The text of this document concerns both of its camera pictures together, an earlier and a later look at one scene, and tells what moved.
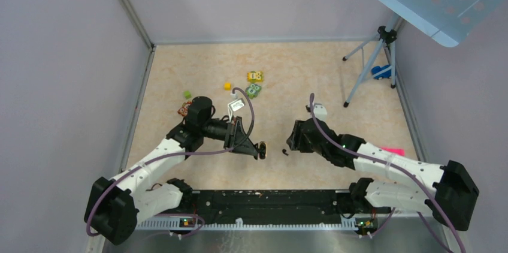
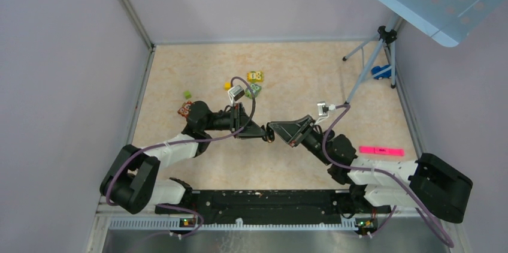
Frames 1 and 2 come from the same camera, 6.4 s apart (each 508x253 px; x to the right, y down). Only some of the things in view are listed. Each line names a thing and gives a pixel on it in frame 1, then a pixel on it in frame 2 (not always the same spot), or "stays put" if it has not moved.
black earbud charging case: (262, 150) → (270, 135)
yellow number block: (255, 76) stays put
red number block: (183, 110) stays put
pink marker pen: (400, 151) stays put
